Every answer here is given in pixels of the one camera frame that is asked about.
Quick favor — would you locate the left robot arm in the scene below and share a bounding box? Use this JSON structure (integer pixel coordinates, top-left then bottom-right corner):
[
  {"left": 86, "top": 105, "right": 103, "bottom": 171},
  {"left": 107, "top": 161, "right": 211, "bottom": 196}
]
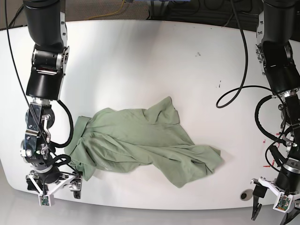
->
[{"left": 252, "top": 0, "right": 300, "bottom": 225}]

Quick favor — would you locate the green t-shirt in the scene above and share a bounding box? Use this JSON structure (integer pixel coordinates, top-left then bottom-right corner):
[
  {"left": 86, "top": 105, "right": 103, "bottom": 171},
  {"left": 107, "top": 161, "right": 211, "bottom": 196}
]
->
[{"left": 64, "top": 97, "right": 223, "bottom": 188}]

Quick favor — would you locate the right table grommet hole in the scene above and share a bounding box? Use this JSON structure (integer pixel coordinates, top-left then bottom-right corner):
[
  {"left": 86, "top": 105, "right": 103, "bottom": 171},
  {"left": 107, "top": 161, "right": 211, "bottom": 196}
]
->
[{"left": 240, "top": 189, "right": 253, "bottom": 201}]

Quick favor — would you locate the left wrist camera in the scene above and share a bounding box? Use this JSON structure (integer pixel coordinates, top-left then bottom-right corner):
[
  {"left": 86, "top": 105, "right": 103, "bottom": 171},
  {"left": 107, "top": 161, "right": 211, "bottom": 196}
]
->
[{"left": 273, "top": 192, "right": 293, "bottom": 213}]

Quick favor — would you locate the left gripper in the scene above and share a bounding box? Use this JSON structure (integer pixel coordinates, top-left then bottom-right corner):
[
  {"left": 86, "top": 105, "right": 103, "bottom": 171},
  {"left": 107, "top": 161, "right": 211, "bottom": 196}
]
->
[{"left": 251, "top": 171, "right": 300, "bottom": 225}]

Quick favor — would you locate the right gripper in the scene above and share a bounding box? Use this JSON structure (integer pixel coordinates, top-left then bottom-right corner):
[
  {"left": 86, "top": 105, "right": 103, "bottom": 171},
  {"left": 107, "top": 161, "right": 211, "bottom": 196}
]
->
[{"left": 26, "top": 166, "right": 83, "bottom": 199}]

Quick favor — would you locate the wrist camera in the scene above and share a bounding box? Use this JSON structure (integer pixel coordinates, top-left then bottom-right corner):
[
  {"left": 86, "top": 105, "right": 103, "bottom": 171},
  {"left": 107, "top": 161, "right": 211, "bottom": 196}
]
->
[
  {"left": 273, "top": 192, "right": 293, "bottom": 213},
  {"left": 38, "top": 195, "right": 54, "bottom": 207}
]

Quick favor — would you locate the yellow cable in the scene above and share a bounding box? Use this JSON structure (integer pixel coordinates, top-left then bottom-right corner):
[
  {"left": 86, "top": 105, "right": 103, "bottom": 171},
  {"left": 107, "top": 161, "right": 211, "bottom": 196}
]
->
[{"left": 85, "top": 0, "right": 125, "bottom": 22}]

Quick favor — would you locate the red tape marking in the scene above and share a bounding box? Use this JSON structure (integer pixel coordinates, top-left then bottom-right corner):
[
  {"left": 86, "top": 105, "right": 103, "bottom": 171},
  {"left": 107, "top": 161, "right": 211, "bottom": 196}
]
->
[{"left": 263, "top": 131, "right": 282, "bottom": 171}]

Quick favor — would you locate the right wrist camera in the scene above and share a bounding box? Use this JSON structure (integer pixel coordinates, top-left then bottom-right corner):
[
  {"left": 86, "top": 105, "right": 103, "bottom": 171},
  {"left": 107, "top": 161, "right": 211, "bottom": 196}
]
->
[{"left": 38, "top": 195, "right": 54, "bottom": 207}]

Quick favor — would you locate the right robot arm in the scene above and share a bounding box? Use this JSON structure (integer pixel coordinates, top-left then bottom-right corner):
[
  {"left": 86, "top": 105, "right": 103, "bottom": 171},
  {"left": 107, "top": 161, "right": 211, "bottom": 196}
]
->
[{"left": 21, "top": 0, "right": 82, "bottom": 206}]

